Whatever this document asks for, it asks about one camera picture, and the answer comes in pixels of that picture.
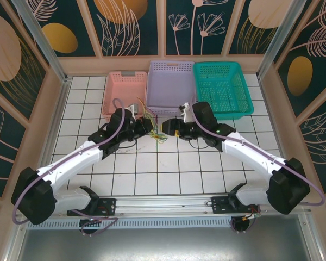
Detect teal mesh plastic basket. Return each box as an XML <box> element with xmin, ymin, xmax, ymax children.
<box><xmin>192</xmin><ymin>61</ymin><xmax>255</xmax><ymax>121</ymax></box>

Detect lilac perforated plastic basket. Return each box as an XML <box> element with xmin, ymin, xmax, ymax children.
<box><xmin>145</xmin><ymin>60</ymin><xmax>196</xmax><ymax>117</ymax></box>

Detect pink perforated plastic basket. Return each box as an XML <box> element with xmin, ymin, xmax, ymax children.
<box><xmin>101</xmin><ymin>70</ymin><xmax>148</xmax><ymax>123</ymax></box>

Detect grey metal sheet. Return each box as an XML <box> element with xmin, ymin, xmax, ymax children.
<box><xmin>15</xmin><ymin>214</ymin><xmax>323</xmax><ymax>261</ymax></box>

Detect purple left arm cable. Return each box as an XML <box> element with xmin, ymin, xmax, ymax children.
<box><xmin>11</xmin><ymin>98</ymin><xmax>126</xmax><ymax>237</ymax></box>

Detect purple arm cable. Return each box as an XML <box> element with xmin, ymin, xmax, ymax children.
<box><xmin>191</xmin><ymin>107</ymin><xmax>326</xmax><ymax>235</ymax></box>
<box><xmin>11</xmin><ymin>98</ymin><xmax>126</xmax><ymax>237</ymax></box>

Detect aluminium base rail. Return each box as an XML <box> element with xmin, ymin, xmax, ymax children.
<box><xmin>16</xmin><ymin>194</ymin><xmax>312</xmax><ymax>218</ymax></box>

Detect grey slotted cable duct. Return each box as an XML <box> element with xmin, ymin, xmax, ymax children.
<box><xmin>27</xmin><ymin>219</ymin><xmax>252</xmax><ymax>229</ymax></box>

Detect aluminium frame post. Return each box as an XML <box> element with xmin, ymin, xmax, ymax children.
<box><xmin>256</xmin><ymin>0</ymin><xmax>299</xmax><ymax>80</ymax></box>
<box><xmin>10</xmin><ymin>0</ymin><xmax>72</xmax><ymax>84</ymax></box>

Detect red yellow connector wires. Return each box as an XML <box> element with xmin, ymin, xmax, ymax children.
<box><xmin>241</xmin><ymin>206</ymin><xmax>261</xmax><ymax>221</ymax></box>

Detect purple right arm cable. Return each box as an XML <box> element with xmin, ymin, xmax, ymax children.
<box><xmin>191</xmin><ymin>107</ymin><xmax>326</xmax><ymax>235</ymax></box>

